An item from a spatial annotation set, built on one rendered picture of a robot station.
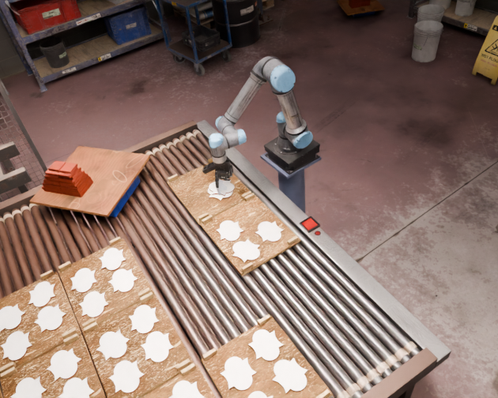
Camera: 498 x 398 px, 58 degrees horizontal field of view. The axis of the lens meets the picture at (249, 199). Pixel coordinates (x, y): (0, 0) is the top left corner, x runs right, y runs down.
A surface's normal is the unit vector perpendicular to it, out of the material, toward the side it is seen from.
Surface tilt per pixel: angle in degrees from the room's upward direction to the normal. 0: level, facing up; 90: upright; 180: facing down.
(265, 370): 0
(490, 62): 78
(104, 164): 0
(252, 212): 0
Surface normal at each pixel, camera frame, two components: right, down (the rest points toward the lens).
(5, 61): 0.58, 0.53
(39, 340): -0.10, -0.71
